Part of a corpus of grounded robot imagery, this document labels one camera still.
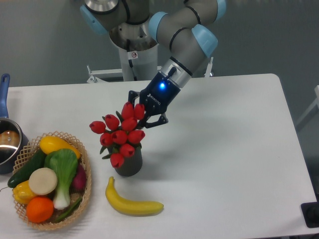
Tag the yellow bell pepper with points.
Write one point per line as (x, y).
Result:
(23, 193)

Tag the yellow squash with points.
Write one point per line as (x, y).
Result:
(49, 144)

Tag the dark green cucumber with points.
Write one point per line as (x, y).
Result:
(23, 174)

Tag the yellow banana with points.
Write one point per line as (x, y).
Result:
(129, 207)

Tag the woven wicker basket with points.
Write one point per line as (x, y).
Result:
(26, 154)

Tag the green bok choy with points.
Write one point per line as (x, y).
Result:
(64, 163)

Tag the blue handled saucepan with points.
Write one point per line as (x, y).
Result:
(12, 138)

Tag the beige round disc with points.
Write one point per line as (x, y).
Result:
(43, 181)

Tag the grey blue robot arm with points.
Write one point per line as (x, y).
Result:
(104, 15)

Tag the green bean pod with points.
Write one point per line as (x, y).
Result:
(69, 211)

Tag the white frame at right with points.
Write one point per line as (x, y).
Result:
(309, 113)

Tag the black device at table edge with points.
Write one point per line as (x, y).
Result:
(311, 214)

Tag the dark grey ribbed vase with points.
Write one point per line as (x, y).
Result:
(129, 163)

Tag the orange fruit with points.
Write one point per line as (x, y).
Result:
(39, 209)

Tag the purple sweet potato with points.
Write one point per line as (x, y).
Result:
(79, 181)

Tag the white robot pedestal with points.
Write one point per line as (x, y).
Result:
(157, 45)

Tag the red tulip bouquet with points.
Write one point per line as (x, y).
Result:
(119, 134)

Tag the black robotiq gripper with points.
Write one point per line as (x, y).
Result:
(159, 95)

